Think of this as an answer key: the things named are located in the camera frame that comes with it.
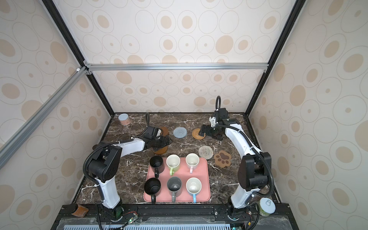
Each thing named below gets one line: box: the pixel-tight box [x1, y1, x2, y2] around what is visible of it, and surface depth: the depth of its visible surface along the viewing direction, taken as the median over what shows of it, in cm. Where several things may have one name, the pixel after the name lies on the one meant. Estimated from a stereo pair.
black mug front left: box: [144, 177, 161, 205], surface depth 78 cm
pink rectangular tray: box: [143, 157, 211, 203], surface depth 83 cm
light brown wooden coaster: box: [152, 146, 168, 155], surface depth 98 cm
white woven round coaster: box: [198, 145, 214, 160], surface depth 99 cm
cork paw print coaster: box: [213, 149, 232, 169], surface depth 96 cm
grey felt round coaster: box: [172, 126, 188, 139], surface depth 109 cm
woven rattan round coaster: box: [191, 127, 207, 140], surface depth 110 cm
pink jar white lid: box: [117, 113, 131, 127], surface depth 114 cm
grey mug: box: [166, 176, 183, 203], surface depth 77 cm
